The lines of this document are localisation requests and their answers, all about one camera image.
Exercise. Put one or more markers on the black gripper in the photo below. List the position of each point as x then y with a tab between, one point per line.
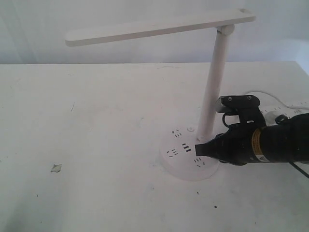
241	143

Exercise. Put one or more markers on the white desk lamp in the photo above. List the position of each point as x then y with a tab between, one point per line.
177	149

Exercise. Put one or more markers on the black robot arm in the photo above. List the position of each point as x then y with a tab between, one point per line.
287	141

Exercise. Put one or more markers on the white power strip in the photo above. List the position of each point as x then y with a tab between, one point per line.
273	111

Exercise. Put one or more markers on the torn paper scrap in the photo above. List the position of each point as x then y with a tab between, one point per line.
56	168

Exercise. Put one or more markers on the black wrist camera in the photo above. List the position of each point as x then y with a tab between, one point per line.
234	103

